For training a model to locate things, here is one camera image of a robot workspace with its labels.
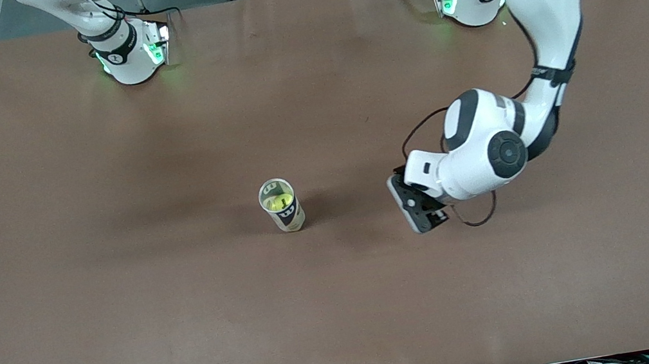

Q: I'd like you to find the clear tennis ball can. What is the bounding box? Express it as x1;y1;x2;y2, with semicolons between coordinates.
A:
255;174;309;237

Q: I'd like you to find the yellow tennis ball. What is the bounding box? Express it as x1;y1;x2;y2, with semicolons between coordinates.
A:
264;190;295;213

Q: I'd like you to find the brown table cover sheet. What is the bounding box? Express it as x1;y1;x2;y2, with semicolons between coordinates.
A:
0;0;649;364

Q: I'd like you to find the silver right base connector box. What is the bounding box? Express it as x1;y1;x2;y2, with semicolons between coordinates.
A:
142;19;176;68

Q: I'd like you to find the black right base cable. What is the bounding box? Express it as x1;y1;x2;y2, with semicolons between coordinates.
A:
75;0;183;34

